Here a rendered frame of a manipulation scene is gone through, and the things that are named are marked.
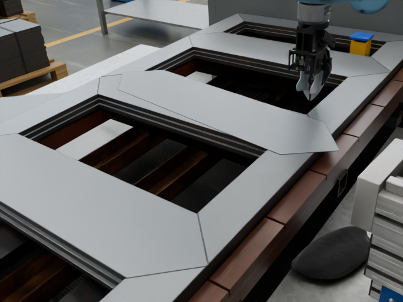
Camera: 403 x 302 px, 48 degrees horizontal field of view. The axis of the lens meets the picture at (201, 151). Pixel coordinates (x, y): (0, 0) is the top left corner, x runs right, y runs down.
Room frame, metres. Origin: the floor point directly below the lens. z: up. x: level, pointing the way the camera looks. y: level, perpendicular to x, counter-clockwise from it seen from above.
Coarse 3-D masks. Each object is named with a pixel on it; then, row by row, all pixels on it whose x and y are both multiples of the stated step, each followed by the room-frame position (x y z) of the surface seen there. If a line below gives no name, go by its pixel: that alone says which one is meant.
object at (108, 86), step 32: (256, 32) 1.74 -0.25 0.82; (288, 32) 1.66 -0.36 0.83; (160, 64) 1.39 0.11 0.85; (224, 64) 1.43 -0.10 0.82; (256, 64) 1.36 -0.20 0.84; (96, 96) 1.18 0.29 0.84; (128, 96) 1.15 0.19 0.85; (32, 128) 1.01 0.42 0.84; (192, 128) 0.96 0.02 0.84; (32, 224) 0.64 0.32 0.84; (256, 224) 0.61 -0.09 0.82; (64, 256) 0.57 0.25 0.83; (224, 256) 0.54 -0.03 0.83; (192, 288) 0.47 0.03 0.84
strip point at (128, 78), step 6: (126, 72) 1.33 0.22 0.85; (132, 72) 1.33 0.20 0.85; (138, 72) 1.32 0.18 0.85; (144, 72) 1.32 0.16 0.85; (150, 72) 1.32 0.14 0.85; (156, 72) 1.32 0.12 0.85; (126, 78) 1.28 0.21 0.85; (132, 78) 1.28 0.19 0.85; (138, 78) 1.27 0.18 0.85; (120, 84) 1.24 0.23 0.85; (126, 84) 1.23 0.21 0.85
